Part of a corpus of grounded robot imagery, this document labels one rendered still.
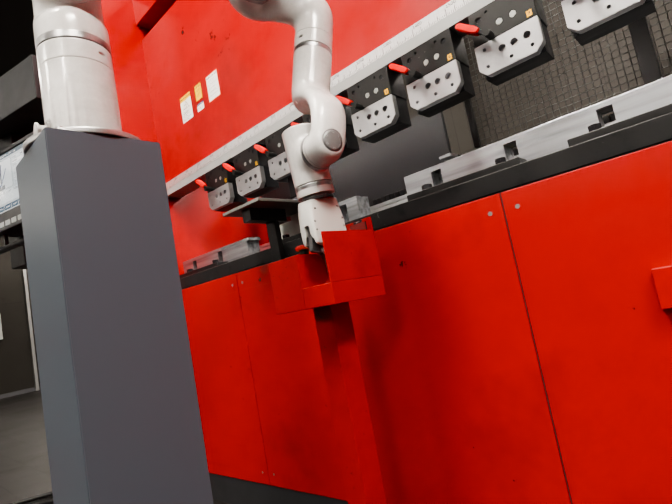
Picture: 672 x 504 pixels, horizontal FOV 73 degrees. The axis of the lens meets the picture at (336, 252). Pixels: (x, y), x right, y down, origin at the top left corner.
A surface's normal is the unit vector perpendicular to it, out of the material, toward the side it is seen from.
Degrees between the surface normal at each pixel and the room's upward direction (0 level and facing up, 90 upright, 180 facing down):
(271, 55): 90
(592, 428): 90
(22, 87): 90
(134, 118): 90
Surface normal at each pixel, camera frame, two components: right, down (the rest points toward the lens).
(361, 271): 0.68, -0.21
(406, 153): -0.66, 0.04
